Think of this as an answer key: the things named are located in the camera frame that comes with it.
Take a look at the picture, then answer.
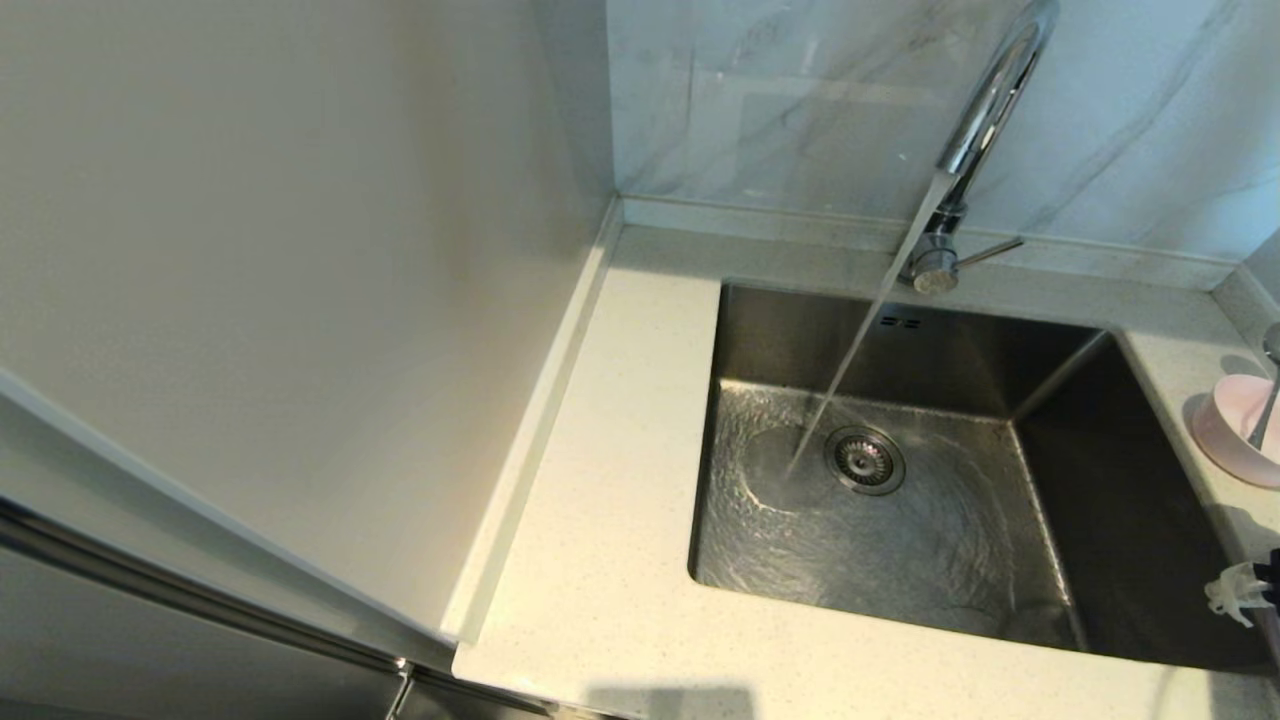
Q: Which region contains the pink bowl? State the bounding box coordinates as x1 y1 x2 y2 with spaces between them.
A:
1186 374 1280 489

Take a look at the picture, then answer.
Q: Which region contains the chrome gooseneck faucet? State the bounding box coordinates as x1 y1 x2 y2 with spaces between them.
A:
898 0 1061 296

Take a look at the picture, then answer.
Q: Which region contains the stainless steel sink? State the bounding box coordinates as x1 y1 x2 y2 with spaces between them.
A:
688 280 1276 673

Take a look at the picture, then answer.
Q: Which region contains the metal spoon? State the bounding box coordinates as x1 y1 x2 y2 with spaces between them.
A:
1246 322 1280 451

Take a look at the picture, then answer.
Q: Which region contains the round metal drain strainer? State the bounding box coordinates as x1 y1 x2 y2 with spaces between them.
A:
824 426 906 497

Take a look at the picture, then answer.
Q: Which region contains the running water stream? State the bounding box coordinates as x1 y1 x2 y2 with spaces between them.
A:
785 172 956 476

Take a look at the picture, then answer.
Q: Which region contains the white tall cabinet panel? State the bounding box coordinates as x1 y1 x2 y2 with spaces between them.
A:
0 0 616 669

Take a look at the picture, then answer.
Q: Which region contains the grey appliance front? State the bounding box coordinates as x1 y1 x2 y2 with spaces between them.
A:
0 485 561 720

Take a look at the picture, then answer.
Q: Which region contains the chrome bar handle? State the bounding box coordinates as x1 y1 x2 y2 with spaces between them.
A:
0 488 416 681

